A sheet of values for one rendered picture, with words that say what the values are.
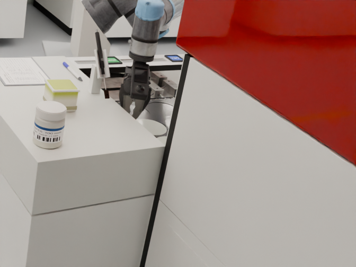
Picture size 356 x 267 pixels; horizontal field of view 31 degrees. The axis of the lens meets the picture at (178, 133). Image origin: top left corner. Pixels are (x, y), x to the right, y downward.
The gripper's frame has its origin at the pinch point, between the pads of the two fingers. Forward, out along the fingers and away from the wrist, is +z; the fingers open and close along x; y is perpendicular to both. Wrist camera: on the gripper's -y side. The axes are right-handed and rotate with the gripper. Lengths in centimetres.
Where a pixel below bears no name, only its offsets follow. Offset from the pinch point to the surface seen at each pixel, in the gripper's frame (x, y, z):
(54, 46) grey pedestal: 29, 80, 10
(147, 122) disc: -5.5, 3.4, 1.6
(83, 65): 15.8, 26.2, -4.4
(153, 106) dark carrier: -7.9, 16.3, 1.7
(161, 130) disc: -9.5, -0.5, 1.6
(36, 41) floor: 58, 316, 92
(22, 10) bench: 68, 295, 63
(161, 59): -10.9, 45.9, -4.0
